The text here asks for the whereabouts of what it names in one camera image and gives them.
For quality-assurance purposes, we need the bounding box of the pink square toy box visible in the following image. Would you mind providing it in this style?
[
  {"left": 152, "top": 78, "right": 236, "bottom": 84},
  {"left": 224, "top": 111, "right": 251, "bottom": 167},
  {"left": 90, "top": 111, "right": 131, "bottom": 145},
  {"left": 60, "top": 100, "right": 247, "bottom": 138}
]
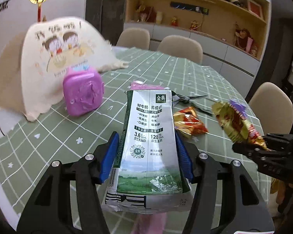
[{"left": 63, "top": 68, "right": 104, "bottom": 116}]

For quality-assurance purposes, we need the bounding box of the grey foil wrapper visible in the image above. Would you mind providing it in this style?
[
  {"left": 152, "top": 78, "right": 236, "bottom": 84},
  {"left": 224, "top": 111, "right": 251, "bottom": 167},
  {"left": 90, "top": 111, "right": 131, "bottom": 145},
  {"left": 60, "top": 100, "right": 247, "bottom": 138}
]
[{"left": 172, "top": 92, "right": 213, "bottom": 116}]

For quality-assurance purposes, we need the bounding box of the purple toy carriage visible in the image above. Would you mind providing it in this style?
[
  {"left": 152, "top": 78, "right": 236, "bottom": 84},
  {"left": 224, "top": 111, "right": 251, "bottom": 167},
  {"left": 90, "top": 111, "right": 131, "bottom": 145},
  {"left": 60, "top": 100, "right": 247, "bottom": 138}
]
[{"left": 229, "top": 99, "right": 246, "bottom": 114}]

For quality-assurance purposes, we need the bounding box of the green checked tablecloth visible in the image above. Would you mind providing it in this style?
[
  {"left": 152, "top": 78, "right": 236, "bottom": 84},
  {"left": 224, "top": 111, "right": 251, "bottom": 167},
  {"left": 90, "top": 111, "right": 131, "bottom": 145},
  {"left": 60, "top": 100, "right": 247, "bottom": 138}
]
[{"left": 0, "top": 46, "right": 272, "bottom": 234}]

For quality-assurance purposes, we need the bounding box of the wooden shelf cabinet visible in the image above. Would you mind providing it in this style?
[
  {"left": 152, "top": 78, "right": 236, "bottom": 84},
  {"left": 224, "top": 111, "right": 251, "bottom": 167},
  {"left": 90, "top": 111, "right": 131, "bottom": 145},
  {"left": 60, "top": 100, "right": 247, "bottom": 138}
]
[{"left": 124, "top": 0, "right": 271, "bottom": 96}]

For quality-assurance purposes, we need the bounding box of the red gold snack packet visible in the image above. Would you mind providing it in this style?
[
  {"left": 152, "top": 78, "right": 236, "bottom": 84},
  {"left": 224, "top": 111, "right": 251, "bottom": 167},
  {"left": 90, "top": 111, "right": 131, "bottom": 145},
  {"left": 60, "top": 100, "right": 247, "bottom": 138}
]
[{"left": 173, "top": 107, "right": 208, "bottom": 136}]

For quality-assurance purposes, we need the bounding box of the green milk carton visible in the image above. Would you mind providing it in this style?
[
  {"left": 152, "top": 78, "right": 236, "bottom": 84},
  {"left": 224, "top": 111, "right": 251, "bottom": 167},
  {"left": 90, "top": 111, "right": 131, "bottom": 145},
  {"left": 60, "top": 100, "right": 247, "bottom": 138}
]
[{"left": 102, "top": 89, "right": 193, "bottom": 214}]

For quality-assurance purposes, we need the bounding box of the gold candy wrapper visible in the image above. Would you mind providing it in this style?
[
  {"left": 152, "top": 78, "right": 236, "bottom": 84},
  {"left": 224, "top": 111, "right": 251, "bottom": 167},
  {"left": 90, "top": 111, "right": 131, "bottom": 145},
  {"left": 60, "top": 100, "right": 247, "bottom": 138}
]
[{"left": 212, "top": 101, "right": 268, "bottom": 151}]

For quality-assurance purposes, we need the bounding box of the cream folding food cover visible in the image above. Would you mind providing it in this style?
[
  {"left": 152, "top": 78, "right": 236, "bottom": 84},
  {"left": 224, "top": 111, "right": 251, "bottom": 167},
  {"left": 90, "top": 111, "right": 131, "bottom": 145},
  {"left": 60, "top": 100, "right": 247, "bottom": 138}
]
[{"left": 0, "top": 17, "right": 128, "bottom": 121}]

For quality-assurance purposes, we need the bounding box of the beige chair far left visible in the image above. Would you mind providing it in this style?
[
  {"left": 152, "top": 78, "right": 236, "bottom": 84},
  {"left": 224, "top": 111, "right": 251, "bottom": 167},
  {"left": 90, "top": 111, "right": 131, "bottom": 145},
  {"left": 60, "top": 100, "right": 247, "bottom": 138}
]
[{"left": 116, "top": 27, "right": 150, "bottom": 50}]

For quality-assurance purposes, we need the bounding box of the red framed picture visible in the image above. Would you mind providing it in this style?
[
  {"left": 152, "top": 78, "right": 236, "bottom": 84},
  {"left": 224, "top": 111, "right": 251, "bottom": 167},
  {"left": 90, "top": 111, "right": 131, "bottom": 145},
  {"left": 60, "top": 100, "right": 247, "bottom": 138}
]
[{"left": 247, "top": 0, "right": 264, "bottom": 20}]

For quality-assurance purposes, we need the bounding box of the pink plastic spoon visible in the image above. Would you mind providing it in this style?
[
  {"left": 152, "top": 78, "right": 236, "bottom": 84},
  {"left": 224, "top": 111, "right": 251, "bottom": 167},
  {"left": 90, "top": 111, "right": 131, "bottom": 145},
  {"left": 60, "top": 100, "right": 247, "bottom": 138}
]
[{"left": 130, "top": 80, "right": 164, "bottom": 90}]

